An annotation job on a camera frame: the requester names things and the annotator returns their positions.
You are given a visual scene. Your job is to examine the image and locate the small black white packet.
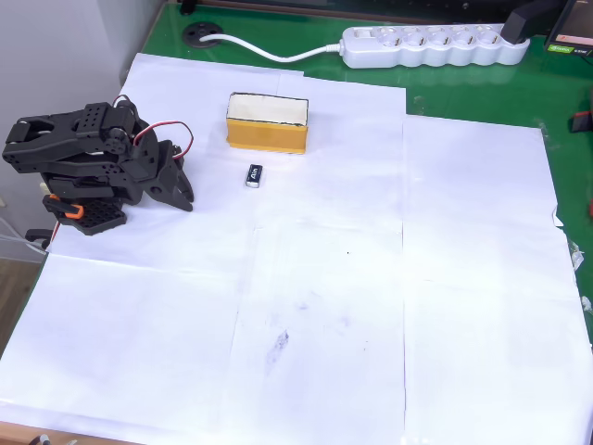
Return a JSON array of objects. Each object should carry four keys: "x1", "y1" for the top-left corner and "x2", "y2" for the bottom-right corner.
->
[{"x1": 245, "y1": 163, "x2": 266, "y2": 189}]

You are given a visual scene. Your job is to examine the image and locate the yellow box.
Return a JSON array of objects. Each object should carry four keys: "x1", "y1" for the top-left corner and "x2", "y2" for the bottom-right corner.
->
[{"x1": 225, "y1": 91, "x2": 310, "y2": 157}]

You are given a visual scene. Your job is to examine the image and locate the white paper sheet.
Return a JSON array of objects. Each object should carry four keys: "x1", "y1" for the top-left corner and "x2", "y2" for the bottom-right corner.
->
[
  {"x1": 229, "y1": 217, "x2": 408, "y2": 445},
  {"x1": 45, "y1": 52, "x2": 307, "y2": 274},
  {"x1": 401, "y1": 222, "x2": 593, "y2": 445},
  {"x1": 252, "y1": 73, "x2": 408, "y2": 233},
  {"x1": 0, "y1": 252, "x2": 245, "y2": 439},
  {"x1": 400, "y1": 114, "x2": 565, "y2": 284}
]

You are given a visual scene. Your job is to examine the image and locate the orange black table clamp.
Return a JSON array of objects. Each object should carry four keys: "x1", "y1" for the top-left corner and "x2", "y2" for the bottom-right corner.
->
[{"x1": 44, "y1": 194, "x2": 85, "y2": 220}]

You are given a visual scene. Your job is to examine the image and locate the white power strip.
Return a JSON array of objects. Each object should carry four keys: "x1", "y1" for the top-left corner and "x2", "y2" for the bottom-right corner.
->
[{"x1": 341, "y1": 23, "x2": 532, "y2": 70}]

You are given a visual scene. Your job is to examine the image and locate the black power adapter plug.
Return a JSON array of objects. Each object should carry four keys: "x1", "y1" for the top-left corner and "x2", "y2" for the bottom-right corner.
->
[{"x1": 501, "y1": 0, "x2": 571, "y2": 46}]

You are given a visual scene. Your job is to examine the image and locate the red black small tool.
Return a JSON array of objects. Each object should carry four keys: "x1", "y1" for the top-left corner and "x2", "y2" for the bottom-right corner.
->
[{"x1": 568, "y1": 109, "x2": 593, "y2": 134}]

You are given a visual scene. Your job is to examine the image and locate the black box green label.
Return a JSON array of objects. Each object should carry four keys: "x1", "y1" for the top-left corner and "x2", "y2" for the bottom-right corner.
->
[{"x1": 544, "y1": 0, "x2": 593, "y2": 57}]

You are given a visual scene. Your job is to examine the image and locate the red servo cable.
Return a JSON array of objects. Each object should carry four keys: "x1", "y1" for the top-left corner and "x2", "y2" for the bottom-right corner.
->
[{"x1": 113, "y1": 95, "x2": 195, "y2": 161}]

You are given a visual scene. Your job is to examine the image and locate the black clamp handle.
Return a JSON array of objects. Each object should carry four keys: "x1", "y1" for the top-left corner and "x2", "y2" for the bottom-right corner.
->
[{"x1": 25, "y1": 228, "x2": 51, "y2": 251}]

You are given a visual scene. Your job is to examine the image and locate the black round cable grommet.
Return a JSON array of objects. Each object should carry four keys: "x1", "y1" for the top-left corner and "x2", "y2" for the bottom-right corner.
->
[{"x1": 183, "y1": 21, "x2": 223, "y2": 47}]

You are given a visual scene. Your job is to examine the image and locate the white power strip cable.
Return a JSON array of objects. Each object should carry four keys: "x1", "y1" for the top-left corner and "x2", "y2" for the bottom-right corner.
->
[{"x1": 198, "y1": 32, "x2": 347, "y2": 63}]

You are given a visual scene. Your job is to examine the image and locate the thin white wall cables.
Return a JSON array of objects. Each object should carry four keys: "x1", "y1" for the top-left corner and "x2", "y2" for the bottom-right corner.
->
[{"x1": 0, "y1": 215, "x2": 47, "y2": 256}]

